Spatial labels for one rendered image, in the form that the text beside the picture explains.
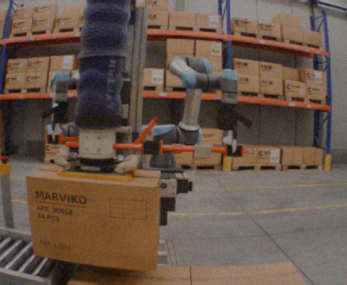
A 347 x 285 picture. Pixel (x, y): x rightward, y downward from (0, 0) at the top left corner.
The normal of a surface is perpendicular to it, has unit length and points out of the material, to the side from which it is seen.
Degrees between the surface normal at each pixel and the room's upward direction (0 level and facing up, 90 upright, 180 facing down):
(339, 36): 90
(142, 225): 90
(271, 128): 90
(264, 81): 89
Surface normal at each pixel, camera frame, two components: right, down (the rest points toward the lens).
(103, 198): -0.01, 0.09
